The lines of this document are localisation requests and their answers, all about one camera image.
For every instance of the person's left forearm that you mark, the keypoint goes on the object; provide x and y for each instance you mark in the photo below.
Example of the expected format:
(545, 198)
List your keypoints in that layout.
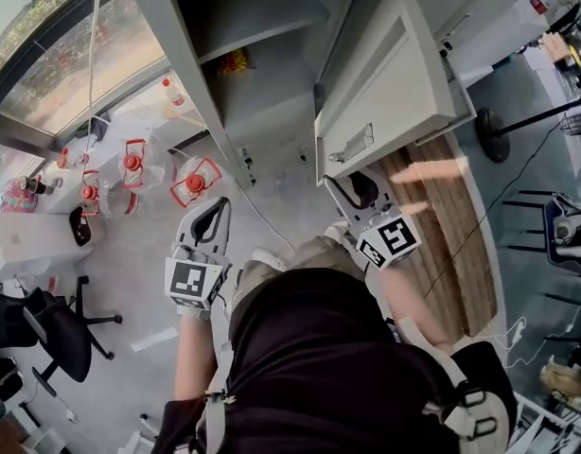
(193, 357)

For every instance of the key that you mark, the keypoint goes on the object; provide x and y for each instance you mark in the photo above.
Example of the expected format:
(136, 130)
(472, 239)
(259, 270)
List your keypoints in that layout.
(445, 47)

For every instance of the wooden slatted platform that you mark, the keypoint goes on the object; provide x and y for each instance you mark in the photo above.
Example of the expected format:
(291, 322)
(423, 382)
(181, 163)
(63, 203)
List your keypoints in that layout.
(461, 253)

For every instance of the person's right forearm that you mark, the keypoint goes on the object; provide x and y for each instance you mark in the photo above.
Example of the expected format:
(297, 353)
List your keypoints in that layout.
(409, 301)

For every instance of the white bin with black bag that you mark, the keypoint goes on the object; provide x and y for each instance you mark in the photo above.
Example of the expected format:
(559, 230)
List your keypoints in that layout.
(80, 227)

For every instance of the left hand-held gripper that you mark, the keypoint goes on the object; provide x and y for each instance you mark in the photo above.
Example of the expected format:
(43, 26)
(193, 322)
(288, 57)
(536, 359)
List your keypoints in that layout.
(188, 282)

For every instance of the person's black shirt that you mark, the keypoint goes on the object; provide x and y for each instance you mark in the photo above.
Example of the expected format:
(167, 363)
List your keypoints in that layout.
(319, 348)

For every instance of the white clothes drying rack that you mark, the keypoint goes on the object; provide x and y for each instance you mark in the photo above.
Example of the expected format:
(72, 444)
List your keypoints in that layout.
(536, 419)

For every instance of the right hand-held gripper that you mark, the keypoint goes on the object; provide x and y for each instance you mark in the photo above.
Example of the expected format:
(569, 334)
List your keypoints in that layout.
(390, 239)

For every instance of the white cardboard box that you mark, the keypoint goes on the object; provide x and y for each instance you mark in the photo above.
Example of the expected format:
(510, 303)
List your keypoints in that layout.
(30, 239)

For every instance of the tan paper bag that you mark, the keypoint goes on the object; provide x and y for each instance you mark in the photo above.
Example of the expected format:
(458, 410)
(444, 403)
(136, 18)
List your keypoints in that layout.
(560, 378)

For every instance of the person's left white shoe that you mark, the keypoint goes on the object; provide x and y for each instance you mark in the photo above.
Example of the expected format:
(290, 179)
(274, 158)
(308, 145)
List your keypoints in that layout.
(269, 258)

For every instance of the colourful floral container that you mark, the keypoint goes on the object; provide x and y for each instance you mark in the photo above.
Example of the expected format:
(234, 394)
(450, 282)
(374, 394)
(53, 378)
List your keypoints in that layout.
(16, 199)

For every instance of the dark window frame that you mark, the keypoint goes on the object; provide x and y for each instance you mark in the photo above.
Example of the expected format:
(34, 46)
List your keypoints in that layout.
(16, 133)

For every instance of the white shoulder harness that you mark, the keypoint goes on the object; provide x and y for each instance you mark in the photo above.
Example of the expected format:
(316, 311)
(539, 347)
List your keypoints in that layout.
(461, 424)

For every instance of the grey metal locker cabinet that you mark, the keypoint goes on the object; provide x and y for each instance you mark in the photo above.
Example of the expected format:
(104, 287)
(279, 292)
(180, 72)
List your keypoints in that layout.
(170, 40)

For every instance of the white floor tape strip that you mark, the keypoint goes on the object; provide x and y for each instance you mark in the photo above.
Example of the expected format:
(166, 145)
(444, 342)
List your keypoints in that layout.
(153, 339)

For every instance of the black fan stand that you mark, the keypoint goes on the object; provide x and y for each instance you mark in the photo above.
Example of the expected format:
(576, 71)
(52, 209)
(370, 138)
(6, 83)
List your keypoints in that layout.
(493, 135)

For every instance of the person's right white shoe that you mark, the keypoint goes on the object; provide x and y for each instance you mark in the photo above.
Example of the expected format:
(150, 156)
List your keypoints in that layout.
(335, 230)

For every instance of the dark blue chair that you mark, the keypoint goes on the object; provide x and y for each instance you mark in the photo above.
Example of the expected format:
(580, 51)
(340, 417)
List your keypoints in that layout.
(555, 260)

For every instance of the clear water jug red cap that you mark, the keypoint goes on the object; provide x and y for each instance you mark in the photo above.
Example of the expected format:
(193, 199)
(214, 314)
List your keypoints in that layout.
(194, 182)
(132, 161)

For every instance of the yellow snack packet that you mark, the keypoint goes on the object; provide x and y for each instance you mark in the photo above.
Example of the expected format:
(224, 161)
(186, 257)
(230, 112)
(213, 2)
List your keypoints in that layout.
(234, 62)

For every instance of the black office chair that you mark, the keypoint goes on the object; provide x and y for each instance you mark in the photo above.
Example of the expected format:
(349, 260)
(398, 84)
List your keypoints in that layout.
(63, 343)

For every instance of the person's white shoe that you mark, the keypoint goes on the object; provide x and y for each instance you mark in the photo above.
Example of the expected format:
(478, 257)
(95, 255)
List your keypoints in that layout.
(269, 258)
(335, 230)

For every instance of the white and black bundle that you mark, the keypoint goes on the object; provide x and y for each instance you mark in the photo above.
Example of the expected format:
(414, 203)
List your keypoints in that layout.
(574, 234)

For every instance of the small clear bottle red cap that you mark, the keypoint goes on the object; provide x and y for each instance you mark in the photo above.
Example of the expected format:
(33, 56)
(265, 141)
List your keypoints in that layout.
(173, 93)
(63, 158)

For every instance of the person's khaki trousers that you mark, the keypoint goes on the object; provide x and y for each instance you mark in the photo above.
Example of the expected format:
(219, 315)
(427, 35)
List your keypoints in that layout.
(319, 251)

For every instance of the clear water jug red label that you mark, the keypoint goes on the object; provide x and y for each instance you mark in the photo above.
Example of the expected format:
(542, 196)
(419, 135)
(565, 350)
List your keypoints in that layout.
(117, 201)

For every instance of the white power strip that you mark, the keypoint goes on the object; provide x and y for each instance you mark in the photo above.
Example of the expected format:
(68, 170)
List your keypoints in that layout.
(517, 329)

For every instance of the dark cup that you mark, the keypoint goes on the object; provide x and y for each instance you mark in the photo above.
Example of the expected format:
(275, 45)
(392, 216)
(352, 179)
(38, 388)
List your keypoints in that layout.
(32, 185)

